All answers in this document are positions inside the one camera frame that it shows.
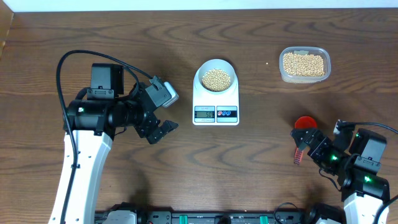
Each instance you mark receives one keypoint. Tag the clear plastic container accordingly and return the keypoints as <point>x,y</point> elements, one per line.
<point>303,51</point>

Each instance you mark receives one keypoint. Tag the white digital kitchen scale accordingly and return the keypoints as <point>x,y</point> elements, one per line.
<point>215,109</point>

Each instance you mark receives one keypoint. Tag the soybeans in bowl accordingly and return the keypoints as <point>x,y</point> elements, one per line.
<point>216,80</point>

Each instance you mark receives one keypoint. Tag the red measuring scoop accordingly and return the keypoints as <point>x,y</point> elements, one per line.
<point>303,122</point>

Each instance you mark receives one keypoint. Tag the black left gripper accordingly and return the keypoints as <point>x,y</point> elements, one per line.
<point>145,128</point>

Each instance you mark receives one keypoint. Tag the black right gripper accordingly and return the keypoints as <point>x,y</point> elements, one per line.
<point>315,151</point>

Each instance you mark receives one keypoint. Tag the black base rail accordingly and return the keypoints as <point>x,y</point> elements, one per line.
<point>284,213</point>

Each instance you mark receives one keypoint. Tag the light blue bowl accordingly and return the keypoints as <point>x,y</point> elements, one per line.
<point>217,64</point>

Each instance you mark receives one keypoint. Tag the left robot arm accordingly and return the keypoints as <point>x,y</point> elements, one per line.
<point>90,128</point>

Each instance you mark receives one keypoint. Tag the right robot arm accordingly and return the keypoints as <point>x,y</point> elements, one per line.
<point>353,157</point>

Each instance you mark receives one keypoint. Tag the pile of soybeans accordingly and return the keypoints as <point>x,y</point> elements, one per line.
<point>308,65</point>

